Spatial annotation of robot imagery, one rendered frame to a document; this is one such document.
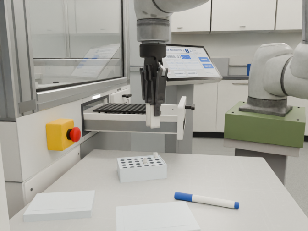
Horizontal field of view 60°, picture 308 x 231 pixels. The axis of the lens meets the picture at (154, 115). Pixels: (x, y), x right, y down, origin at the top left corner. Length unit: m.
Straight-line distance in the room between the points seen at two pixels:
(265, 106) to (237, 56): 3.41
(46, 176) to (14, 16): 0.39
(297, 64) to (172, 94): 1.01
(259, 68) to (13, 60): 0.87
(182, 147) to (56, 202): 1.42
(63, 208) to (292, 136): 0.83
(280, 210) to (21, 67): 0.63
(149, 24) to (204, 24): 3.51
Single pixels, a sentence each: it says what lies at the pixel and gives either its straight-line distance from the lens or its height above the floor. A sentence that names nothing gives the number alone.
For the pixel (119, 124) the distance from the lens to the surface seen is 0.90.
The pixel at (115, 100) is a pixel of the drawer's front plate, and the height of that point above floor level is 0.90.
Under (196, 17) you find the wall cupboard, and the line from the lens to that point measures 4.23.
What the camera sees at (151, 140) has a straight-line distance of 2.69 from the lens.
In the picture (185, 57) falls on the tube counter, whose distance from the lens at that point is 1.88.
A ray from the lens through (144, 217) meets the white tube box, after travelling 0.46.
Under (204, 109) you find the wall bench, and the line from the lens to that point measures 3.88.
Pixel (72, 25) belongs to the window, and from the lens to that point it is 0.93.
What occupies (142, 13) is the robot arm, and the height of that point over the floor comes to 1.19.
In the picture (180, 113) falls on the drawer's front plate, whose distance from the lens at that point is 0.85.
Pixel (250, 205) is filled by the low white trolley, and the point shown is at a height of 0.76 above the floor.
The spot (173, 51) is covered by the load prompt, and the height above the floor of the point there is 1.15.
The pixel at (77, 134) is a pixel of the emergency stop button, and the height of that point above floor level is 0.88.
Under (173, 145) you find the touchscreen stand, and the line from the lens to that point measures 1.91.
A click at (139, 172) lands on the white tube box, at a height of 0.78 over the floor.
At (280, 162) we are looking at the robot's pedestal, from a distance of 1.18.
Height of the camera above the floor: 1.06
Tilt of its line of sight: 11 degrees down
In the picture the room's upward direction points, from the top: straight up
